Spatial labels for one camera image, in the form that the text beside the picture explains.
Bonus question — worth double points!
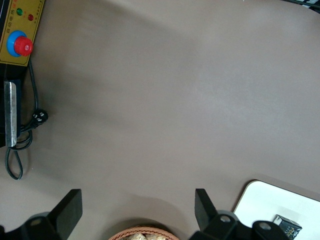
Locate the black floor cables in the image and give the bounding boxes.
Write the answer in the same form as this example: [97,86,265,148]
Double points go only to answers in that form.
[289,0,320,14]

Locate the round wicker basket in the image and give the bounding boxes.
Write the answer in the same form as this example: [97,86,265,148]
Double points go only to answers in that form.
[107,225,180,240]

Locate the black power cable with plug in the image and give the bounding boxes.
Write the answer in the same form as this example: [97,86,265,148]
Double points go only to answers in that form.
[4,59,50,181]

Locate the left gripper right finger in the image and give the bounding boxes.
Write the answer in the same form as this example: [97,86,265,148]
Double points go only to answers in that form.
[189,188,251,240]

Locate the red emergency stop button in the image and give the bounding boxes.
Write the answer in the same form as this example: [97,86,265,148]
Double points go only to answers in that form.
[6,29,34,59]

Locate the black yellow control box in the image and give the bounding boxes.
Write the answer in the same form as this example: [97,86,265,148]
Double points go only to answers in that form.
[0,0,46,149]

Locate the silver metal bar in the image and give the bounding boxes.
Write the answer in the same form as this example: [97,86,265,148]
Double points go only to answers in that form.
[3,80,19,148]

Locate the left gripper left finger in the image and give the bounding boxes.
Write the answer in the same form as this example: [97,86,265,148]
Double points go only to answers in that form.
[21,188,84,240]

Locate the cream plastic tray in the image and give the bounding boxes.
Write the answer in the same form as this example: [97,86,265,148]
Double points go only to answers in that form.
[231,179,320,240]

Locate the small black square box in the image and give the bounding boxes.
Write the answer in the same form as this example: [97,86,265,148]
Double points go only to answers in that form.
[272,213,303,240]

